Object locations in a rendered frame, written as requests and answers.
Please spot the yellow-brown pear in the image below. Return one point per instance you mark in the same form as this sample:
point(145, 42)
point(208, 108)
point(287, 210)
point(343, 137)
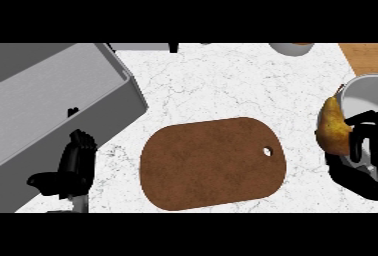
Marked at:
point(334, 128)

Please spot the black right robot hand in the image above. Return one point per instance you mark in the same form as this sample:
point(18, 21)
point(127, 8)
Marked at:
point(362, 186)

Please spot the white round cup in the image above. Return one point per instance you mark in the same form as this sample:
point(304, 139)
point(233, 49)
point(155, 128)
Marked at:
point(291, 49)

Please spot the silver metal pot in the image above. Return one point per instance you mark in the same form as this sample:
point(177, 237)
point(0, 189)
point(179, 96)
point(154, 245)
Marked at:
point(362, 95)

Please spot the grey sink basin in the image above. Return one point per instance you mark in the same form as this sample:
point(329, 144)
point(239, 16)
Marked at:
point(53, 96)

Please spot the brown wooden cutting board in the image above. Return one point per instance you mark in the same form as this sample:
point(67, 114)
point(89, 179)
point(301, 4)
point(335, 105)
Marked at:
point(211, 163)

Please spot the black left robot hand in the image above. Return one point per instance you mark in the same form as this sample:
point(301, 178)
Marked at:
point(74, 166)

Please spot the pale wooden board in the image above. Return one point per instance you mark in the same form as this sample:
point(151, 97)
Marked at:
point(363, 58)

